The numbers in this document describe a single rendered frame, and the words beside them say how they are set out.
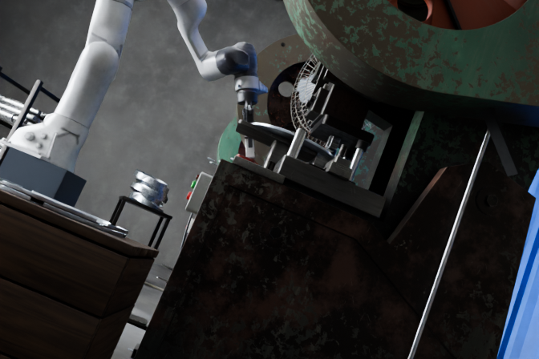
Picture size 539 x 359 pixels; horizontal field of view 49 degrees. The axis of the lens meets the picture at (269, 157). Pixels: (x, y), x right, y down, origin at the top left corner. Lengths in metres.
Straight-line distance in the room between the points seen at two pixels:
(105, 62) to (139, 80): 6.95
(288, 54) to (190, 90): 5.44
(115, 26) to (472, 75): 1.04
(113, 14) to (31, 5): 7.45
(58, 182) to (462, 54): 1.12
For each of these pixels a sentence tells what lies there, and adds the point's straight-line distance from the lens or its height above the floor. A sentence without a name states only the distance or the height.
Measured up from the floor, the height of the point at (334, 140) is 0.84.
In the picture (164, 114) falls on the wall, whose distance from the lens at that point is 8.59.
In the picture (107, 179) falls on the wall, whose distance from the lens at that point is 8.50.
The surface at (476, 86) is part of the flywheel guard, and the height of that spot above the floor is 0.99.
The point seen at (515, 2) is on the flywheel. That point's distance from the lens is 1.71.
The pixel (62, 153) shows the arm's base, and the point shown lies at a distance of 1.81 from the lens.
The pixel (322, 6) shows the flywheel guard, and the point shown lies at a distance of 1.44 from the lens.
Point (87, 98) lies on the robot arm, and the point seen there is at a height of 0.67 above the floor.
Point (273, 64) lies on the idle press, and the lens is 3.26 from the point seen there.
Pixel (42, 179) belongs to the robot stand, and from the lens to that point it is 1.77.
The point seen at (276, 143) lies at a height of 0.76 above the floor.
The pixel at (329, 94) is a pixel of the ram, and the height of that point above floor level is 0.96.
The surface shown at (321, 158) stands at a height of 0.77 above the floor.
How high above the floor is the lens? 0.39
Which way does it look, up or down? 11 degrees up
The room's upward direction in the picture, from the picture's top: 23 degrees clockwise
